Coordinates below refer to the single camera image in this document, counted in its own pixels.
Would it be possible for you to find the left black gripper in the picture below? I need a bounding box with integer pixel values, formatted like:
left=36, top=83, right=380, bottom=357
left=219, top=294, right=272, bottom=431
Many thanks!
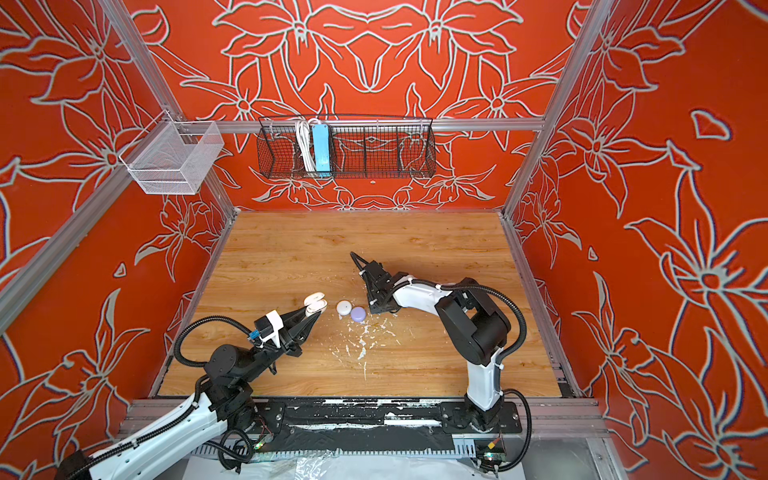
left=242, top=305, right=317, bottom=385

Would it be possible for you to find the cream earbud charging case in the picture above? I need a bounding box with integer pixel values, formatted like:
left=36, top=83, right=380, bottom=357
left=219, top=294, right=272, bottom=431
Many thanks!
left=304, top=292, right=328, bottom=317

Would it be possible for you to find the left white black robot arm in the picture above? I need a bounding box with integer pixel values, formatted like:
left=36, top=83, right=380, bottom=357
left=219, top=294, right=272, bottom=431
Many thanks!
left=55, top=300, right=327, bottom=479

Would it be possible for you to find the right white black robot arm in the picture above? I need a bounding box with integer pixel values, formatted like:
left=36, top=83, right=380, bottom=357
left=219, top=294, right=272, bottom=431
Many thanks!
left=350, top=252, right=528, bottom=432

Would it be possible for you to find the white round charging case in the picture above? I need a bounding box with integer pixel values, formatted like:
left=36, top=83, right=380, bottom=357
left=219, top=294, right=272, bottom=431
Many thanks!
left=336, top=300, right=353, bottom=316

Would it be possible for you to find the purple round charging case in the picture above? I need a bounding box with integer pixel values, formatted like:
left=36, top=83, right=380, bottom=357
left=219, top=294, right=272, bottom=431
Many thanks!
left=349, top=306, right=367, bottom=323

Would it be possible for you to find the light blue power strip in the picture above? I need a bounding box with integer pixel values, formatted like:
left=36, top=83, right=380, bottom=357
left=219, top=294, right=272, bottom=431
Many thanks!
left=312, top=123, right=331, bottom=177

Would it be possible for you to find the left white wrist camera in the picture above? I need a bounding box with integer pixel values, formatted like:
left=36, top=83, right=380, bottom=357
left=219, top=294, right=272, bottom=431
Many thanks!
left=249, top=310, right=284, bottom=348

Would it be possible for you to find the black wire wall basket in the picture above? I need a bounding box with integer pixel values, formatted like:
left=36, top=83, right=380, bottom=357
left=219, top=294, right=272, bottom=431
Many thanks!
left=256, top=114, right=437, bottom=180

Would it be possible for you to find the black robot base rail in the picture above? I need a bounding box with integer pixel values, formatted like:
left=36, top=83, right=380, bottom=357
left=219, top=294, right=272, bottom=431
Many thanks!
left=245, top=397, right=524, bottom=461

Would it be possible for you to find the white coiled cable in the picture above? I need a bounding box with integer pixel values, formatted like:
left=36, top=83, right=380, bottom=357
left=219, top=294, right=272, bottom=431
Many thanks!
left=293, top=118, right=319, bottom=174

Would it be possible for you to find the clear plastic wall bin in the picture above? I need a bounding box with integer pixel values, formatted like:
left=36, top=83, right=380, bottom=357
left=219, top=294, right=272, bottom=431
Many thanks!
left=121, top=121, right=224, bottom=195

